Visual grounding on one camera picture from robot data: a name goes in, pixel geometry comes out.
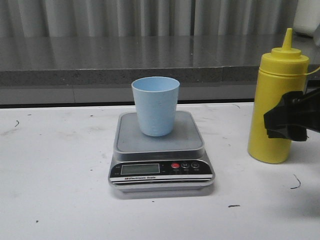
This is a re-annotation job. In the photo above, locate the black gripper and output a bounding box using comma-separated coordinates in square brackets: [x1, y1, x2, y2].
[263, 88, 320, 142]

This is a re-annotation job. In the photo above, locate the yellow squeeze bottle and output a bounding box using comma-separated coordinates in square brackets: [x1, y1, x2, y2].
[247, 28, 310, 164]

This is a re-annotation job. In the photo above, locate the light blue plastic cup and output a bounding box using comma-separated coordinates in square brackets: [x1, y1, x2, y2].
[131, 76, 180, 137]

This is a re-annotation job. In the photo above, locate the silver electronic kitchen scale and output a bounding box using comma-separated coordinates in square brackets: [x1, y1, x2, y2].
[108, 111, 216, 192]

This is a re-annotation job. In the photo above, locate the white container in background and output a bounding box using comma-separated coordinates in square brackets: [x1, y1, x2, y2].
[293, 0, 320, 37]

